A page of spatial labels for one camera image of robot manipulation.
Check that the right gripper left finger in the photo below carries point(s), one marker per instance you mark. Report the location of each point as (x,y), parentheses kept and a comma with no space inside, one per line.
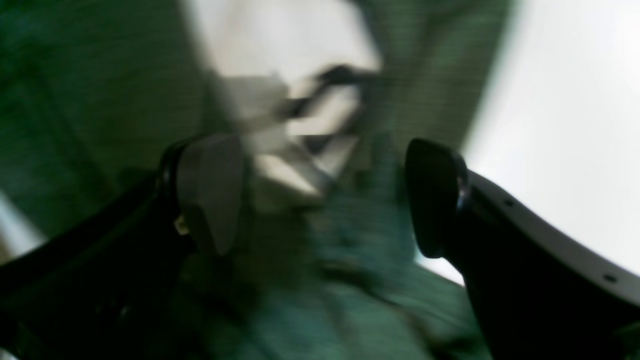
(97,291)

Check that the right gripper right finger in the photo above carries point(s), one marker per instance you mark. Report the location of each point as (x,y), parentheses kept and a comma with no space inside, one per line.
(536,293)

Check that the dark green t-shirt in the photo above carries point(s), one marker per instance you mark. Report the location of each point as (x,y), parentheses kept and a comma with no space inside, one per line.
(325,265)

